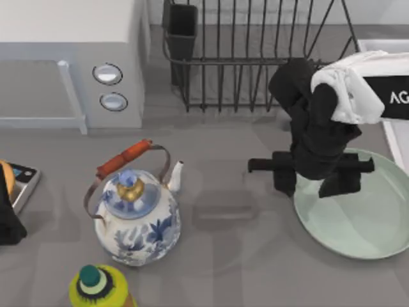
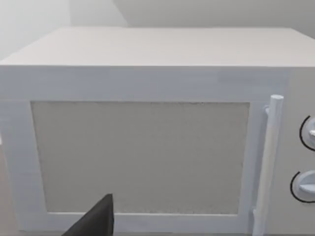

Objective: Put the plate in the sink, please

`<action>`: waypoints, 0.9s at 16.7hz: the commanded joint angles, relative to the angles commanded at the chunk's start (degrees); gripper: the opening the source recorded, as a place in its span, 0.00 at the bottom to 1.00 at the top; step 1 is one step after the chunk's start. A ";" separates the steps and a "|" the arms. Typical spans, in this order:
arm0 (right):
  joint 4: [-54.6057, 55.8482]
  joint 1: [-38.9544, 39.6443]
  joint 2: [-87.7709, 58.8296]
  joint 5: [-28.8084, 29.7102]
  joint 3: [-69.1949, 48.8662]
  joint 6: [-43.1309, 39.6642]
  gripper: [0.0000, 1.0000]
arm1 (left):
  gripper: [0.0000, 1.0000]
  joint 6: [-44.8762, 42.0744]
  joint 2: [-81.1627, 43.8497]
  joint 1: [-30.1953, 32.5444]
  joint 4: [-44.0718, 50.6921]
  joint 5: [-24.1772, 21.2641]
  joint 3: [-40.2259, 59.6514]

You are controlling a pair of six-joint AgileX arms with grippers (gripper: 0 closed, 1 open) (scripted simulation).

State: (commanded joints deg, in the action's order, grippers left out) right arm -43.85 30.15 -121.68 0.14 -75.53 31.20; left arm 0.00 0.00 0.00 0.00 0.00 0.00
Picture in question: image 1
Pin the dark cutlery holder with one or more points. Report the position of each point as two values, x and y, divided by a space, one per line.
182 38

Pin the grey kitchen scale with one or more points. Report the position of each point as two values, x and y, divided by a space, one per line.
27 185

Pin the large microwave knob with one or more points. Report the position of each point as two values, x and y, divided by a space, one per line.
107 73

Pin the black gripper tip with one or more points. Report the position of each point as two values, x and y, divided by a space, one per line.
8 220

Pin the orange round fruit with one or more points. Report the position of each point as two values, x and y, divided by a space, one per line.
9 179

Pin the pale green plate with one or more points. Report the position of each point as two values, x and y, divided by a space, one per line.
354 224

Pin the green bottle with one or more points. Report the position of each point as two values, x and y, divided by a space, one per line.
102 288

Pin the pale microwave oven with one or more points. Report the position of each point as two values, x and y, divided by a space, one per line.
121 32

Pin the blue and white teapot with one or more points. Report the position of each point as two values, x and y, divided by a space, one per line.
140 220

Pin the small microwave knob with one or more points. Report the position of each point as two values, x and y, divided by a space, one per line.
113 102

